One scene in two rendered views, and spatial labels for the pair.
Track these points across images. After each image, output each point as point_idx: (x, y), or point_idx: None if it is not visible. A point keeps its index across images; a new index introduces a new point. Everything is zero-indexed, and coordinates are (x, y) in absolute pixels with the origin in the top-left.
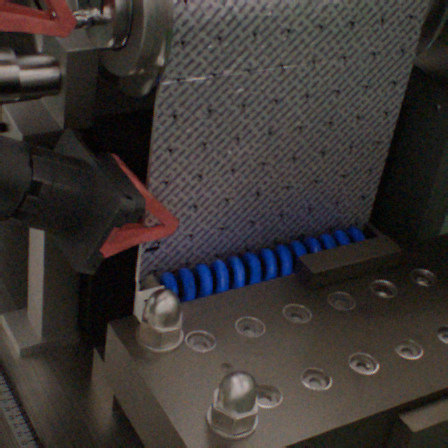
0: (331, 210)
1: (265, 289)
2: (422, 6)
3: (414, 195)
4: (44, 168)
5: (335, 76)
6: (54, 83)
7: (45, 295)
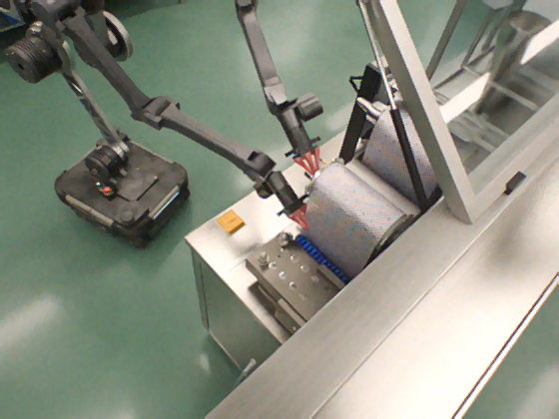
0: (345, 267)
1: (310, 259)
2: (373, 243)
3: None
4: (282, 192)
5: (347, 236)
6: None
7: None
